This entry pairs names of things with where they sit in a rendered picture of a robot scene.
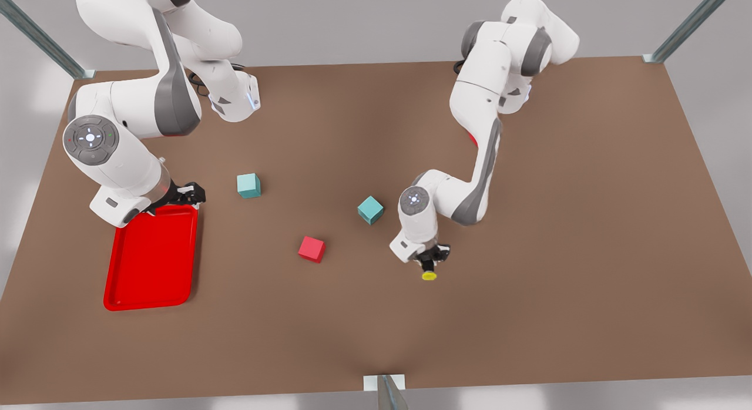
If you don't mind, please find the red cube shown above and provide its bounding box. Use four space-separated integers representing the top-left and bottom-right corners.
298 236 326 264

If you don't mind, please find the red plastic tray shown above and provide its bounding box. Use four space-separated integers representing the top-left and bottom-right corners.
103 204 199 311

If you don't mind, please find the silver frame post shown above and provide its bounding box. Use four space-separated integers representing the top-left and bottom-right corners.
0 0 96 80
363 374 408 410
642 0 738 64

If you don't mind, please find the teal cube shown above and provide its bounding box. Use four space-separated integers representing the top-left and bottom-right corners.
357 196 385 226
237 173 262 199

